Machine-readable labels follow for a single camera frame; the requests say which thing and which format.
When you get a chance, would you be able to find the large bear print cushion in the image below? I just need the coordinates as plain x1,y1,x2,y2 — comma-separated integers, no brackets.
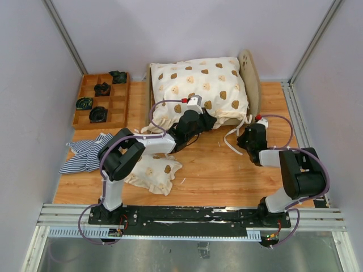
140,56,250,156

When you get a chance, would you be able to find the wooden pet bed frame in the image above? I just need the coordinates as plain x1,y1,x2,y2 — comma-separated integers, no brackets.
145,49,262,134

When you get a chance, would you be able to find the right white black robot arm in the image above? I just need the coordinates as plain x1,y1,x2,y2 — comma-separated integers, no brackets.
237,123,330,227

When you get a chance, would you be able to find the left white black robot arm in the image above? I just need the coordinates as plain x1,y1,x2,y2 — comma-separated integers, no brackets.
88,108,217,225

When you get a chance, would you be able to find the small bear print pillow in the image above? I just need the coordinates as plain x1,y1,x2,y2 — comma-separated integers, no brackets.
124,154,183,196

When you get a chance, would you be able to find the black rolled sock top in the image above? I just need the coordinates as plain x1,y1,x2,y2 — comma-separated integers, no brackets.
109,70,127,84

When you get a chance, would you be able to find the black rolled sock bottom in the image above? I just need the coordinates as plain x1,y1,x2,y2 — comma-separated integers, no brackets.
88,106,108,124

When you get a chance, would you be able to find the black rolled sock middle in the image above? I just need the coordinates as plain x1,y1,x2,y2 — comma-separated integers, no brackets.
94,82,111,97

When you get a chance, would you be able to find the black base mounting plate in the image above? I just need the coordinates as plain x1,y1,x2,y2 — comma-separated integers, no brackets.
98,206,291,237

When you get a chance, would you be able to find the black green rolled sock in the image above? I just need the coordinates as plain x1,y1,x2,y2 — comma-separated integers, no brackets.
75,97,94,111

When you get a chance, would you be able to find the blue striped cloth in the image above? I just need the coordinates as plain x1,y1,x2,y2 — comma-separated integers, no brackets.
59,133,113,175

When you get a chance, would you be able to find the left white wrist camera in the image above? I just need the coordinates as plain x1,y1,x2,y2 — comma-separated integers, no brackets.
187,95,203,114

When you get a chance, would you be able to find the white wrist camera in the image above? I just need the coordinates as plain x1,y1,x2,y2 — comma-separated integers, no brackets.
255,114,268,129
187,95,203,114

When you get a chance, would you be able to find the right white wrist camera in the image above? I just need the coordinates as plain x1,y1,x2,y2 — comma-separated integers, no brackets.
255,114,268,129

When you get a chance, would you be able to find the right aluminium corner post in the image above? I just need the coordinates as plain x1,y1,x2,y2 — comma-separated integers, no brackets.
288,0,345,85

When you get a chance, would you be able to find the aluminium corner post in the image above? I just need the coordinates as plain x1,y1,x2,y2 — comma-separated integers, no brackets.
42,0,88,75
288,0,345,85

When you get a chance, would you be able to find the aluminium rail frame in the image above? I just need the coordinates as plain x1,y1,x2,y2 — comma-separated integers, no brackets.
21,80,358,272

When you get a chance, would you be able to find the left aluminium corner post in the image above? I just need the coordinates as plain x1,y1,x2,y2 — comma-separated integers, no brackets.
42,0,88,75

